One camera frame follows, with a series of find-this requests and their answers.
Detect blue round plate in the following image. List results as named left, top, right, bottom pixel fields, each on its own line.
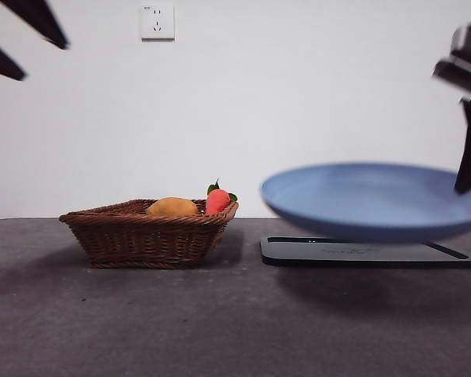
left=260, top=163, right=471, bottom=244

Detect black rectangular tray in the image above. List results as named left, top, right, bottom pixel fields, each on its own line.
left=259, top=236, right=471, bottom=270

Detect brown wicker basket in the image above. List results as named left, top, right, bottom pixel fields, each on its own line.
left=59, top=199, right=239, bottom=270

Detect orange carrot with green leaves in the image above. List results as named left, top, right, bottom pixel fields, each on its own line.
left=205, top=178, right=239, bottom=216

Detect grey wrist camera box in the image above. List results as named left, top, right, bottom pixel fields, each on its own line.
left=450, top=25, right=471, bottom=58

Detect white wall socket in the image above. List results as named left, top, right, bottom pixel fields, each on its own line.
left=141, top=4, right=176, bottom=42

